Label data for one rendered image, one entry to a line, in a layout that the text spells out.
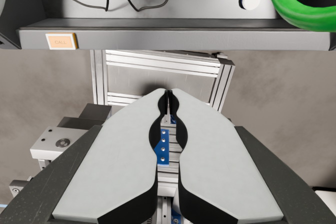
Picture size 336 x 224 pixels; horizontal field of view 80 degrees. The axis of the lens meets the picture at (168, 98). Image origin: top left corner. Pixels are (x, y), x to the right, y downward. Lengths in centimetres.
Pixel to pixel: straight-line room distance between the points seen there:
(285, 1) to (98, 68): 117
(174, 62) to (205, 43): 79
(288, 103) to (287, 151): 54
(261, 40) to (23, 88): 172
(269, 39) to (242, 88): 119
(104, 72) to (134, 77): 18
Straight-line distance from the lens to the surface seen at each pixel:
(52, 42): 46
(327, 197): 269
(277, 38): 46
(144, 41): 42
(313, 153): 237
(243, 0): 53
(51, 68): 169
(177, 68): 122
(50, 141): 61
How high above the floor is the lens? 135
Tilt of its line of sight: 59 degrees down
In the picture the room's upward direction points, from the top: 179 degrees counter-clockwise
